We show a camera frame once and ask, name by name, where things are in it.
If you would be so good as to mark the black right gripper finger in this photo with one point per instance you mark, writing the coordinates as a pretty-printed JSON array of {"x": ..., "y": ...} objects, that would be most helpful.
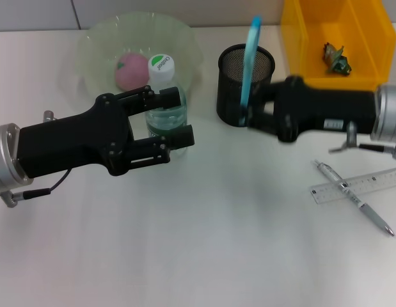
[
  {"x": 169, "y": 97},
  {"x": 181, "y": 137}
]

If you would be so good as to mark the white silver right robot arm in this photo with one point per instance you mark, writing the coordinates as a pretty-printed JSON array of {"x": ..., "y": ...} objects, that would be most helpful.
[{"x": 389, "y": 112}]

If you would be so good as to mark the clear green-label water bottle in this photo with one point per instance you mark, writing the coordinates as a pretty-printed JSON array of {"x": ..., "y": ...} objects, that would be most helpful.
[{"x": 161, "y": 68}]

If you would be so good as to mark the yellow plastic bin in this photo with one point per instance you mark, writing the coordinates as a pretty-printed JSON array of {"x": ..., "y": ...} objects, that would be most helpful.
[{"x": 341, "y": 48}]

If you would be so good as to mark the silver clear pen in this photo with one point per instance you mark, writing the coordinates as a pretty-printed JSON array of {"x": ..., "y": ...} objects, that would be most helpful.
[{"x": 367, "y": 211}]

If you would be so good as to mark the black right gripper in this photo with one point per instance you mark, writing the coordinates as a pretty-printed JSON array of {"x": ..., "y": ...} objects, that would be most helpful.
[{"x": 325, "y": 108}]

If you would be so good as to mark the pink toy peach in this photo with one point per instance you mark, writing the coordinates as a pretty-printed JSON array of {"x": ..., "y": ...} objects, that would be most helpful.
[{"x": 132, "y": 75}]

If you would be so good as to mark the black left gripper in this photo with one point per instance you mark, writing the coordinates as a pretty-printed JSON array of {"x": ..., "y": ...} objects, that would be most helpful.
[{"x": 73, "y": 144}]

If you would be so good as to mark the green plastic wrapper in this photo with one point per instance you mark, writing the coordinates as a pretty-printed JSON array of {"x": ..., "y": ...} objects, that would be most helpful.
[{"x": 336, "y": 60}]

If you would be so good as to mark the black mesh pen holder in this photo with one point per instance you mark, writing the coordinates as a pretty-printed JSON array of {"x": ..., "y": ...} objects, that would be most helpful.
[{"x": 229, "y": 99}]

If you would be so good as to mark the transparent plastic ruler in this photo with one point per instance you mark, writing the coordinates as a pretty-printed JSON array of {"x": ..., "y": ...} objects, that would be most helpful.
[{"x": 325, "y": 193}]

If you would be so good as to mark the blue scissors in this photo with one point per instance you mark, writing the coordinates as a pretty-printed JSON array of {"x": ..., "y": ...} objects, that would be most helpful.
[{"x": 250, "y": 64}]

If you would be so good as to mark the translucent green fruit plate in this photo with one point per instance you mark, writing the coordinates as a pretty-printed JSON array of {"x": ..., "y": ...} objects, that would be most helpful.
[{"x": 137, "y": 35}]

